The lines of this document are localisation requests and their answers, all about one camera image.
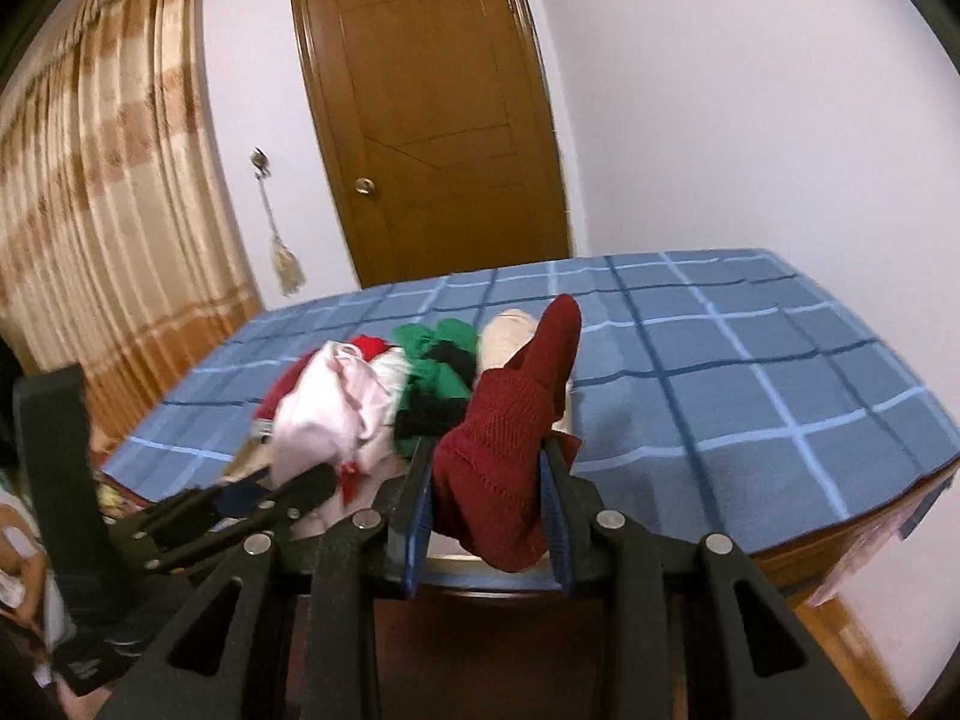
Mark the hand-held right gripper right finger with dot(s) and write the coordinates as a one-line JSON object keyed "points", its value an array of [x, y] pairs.
{"points": [[556, 525]]}

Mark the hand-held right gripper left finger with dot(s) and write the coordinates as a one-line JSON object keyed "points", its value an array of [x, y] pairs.
{"points": [[417, 532]]}

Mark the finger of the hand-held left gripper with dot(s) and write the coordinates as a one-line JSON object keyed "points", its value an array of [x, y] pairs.
{"points": [[300, 486], [225, 495]]}

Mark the pale pink white underwear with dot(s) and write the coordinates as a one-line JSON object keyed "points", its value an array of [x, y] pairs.
{"points": [[330, 405]]}

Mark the dark red knitted sock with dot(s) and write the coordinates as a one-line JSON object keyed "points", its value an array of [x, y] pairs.
{"points": [[510, 450]]}

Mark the white tray with gold rim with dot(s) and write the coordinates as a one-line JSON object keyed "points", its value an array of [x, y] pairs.
{"points": [[571, 411]]}

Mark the green and black underwear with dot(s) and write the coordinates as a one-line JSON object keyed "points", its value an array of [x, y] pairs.
{"points": [[435, 379]]}

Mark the beige underwear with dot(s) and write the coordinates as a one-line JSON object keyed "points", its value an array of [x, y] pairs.
{"points": [[506, 337]]}

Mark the bright red rolled underwear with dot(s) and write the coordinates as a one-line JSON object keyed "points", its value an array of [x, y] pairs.
{"points": [[369, 345]]}

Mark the maroon grey rolled socks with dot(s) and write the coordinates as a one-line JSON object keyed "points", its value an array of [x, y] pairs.
{"points": [[279, 397]]}

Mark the blue plaid tablecloth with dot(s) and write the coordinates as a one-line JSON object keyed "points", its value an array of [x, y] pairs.
{"points": [[712, 405]]}

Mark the beige patterned curtain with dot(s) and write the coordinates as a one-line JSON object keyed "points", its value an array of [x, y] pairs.
{"points": [[112, 202]]}

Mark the pink striped cloth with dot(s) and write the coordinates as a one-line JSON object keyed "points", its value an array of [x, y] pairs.
{"points": [[862, 547]]}

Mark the brass door knob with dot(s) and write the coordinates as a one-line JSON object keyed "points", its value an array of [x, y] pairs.
{"points": [[365, 185]]}

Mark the brown wooden door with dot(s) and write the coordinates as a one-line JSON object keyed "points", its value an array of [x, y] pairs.
{"points": [[427, 112]]}

